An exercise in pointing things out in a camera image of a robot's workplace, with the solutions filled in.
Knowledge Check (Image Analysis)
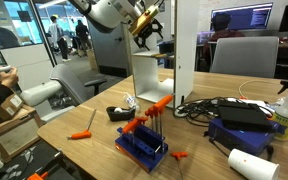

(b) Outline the standing person in light shirt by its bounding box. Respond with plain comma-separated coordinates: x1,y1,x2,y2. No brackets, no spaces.
47,14,71,63

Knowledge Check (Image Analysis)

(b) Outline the standing person in black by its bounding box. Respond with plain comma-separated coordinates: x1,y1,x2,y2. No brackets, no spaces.
75,19,92,56

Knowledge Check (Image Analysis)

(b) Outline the grey door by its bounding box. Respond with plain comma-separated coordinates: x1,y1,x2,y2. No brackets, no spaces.
87,19,132,78

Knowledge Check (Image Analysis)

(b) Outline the cardboard box with label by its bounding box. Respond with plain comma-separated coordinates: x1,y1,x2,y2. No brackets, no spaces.
0,93,25,128

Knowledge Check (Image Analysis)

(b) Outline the blue hex key holder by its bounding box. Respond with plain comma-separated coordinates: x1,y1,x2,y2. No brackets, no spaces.
114,123,169,174

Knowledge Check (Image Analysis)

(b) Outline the grey office chair with armrest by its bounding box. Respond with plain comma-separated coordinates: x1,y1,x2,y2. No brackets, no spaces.
49,63,108,107

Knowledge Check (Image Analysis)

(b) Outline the short orange T-handle hex key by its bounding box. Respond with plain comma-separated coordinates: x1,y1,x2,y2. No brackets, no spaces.
121,117,142,135
135,115,149,126

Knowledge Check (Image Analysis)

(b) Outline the operator hand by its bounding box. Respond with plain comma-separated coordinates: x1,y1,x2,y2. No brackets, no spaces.
0,66,19,88

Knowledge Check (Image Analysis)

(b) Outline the flat black device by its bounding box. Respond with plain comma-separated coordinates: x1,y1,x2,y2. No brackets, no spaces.
217,100,274,133

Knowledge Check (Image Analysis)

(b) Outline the wooden side table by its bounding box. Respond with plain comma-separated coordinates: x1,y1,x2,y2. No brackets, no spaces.
0,104,45,164

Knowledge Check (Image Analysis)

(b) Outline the black tape dispenser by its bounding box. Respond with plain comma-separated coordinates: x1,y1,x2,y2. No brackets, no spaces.
105,105,137,122

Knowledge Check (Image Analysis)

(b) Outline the small wall display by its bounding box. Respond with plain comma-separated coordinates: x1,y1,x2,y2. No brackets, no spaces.
17,10,32,23

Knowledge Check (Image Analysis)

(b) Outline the white cylinder object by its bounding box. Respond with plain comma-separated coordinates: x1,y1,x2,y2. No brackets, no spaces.
18,79,63,108

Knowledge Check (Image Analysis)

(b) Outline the white shelf unit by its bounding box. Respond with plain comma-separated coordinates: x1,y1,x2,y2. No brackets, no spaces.
126,0,200,110

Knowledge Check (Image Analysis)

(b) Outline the white paper cup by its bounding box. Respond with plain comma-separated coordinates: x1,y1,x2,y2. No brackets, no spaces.
227,148,281,180

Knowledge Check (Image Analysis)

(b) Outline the long orange T-handle hex key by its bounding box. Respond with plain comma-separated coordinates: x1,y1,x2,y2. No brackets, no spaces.
144,107,158,134
155,94,174,149
149,101,167,148

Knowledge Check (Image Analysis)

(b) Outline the seated person in red shirt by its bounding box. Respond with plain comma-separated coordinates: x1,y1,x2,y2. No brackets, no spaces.
202,12,247,73

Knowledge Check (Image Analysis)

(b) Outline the brown cardboard box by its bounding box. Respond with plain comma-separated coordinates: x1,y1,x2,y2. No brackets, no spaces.
86,49,98,70

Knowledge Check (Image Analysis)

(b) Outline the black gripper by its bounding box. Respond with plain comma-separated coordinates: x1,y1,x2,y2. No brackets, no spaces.
133,19,166,52

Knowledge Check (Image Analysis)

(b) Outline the spray bottle with black trigger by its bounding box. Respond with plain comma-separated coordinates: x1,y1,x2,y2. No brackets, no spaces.
272,79,288,142

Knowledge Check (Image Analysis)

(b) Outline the person in dark jacket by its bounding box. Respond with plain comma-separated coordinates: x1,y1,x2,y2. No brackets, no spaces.
0,22,20,49

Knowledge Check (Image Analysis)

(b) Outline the black cable bundle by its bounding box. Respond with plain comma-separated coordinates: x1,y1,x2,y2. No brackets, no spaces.
172,96,238,128

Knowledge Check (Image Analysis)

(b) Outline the thin white cable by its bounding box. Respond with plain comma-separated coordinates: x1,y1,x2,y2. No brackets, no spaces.
237,79,285,101

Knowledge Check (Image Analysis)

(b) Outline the yellow wrist camera mount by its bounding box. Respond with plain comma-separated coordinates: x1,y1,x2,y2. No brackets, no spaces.
128,4,161,37

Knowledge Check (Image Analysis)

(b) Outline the lit computer monitor with code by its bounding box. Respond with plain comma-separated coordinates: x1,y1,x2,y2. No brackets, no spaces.
210,2,274,32

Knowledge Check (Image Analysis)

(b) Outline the clear plastic bag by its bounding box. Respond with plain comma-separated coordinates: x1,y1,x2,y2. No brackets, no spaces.
122,92,141,113

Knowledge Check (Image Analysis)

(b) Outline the blue box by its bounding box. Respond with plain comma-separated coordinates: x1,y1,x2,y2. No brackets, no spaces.
207,117,282,157

